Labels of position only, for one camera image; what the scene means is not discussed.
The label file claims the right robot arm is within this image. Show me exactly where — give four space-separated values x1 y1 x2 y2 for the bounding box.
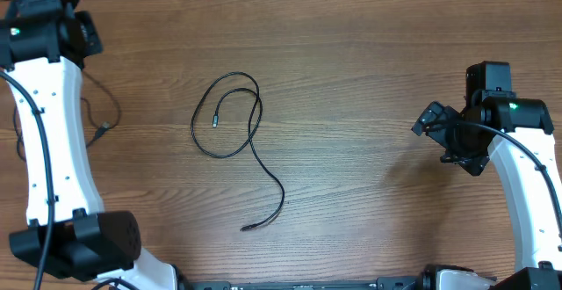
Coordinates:
423 62 561 289

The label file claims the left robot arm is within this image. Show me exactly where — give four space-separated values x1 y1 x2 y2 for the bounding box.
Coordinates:
1 0 189 289

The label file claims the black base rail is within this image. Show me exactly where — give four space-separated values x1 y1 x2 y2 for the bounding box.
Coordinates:
191 276 437 290

